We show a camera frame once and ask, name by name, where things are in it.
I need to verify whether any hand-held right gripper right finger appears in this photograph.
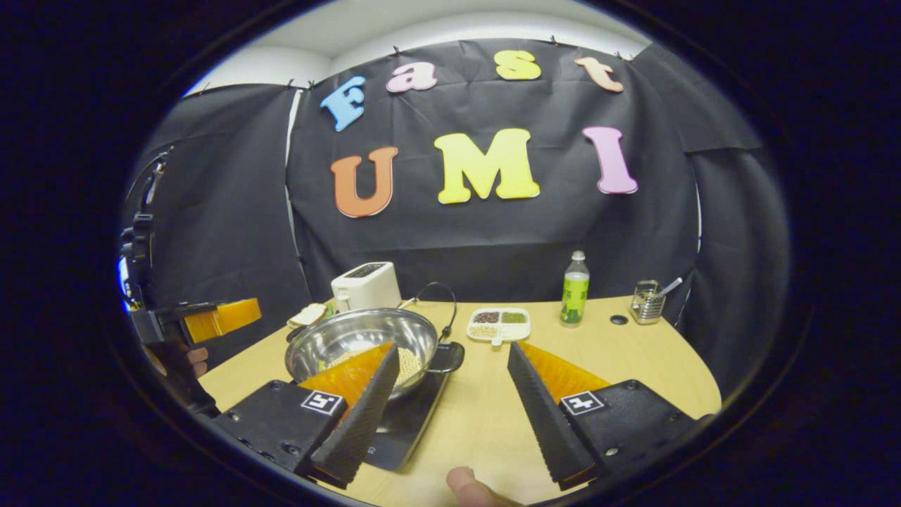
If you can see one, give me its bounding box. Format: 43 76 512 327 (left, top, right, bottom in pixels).
507 342 705 492

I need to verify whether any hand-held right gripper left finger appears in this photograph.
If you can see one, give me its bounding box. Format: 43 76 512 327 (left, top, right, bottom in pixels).
211 342 401 488

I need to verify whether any black induction cooktop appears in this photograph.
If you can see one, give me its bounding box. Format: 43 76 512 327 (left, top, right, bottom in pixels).
289 342 465 471

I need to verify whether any stainless steel pot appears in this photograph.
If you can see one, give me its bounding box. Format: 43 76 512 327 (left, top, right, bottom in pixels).
285 308 465 402

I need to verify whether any pile of soybeans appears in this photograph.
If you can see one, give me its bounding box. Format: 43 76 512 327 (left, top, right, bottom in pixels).
327 344 424 387

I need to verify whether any black backdrop cloth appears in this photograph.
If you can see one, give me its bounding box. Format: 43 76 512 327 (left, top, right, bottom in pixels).
120 39 790 402

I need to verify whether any white divided grain tray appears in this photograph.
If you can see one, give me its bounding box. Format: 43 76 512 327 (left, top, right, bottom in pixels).
467 308 531 347

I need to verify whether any green label bottle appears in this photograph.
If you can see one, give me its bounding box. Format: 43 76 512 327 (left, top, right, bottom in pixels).
560 251 591 328

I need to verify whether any white toaster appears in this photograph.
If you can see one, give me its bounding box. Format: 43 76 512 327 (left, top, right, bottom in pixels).
331 262 402 314

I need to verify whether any black power cable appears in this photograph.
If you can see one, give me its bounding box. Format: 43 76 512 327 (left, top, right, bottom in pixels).
415 282 458 342

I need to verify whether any metal wire utensil holder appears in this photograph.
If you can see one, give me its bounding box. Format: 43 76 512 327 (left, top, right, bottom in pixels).
631 280 666 325

